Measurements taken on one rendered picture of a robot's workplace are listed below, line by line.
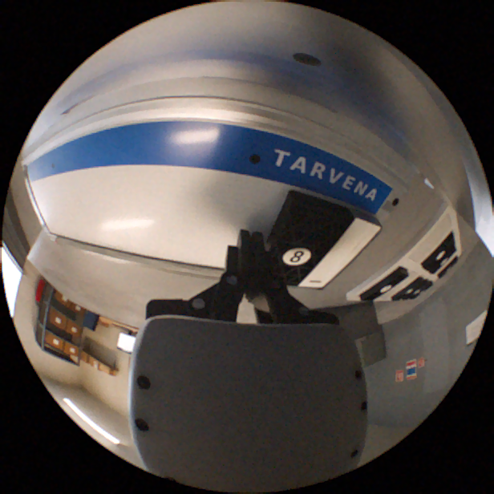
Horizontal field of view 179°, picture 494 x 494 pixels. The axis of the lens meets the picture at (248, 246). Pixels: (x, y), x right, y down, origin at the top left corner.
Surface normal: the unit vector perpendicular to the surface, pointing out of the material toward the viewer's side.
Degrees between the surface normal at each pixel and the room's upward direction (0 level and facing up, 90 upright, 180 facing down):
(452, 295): 90
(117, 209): 0
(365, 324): 90
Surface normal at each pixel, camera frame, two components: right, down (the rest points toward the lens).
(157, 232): 0.00, 0.77
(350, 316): 0.01, -0.63
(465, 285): -1.00, -0.01
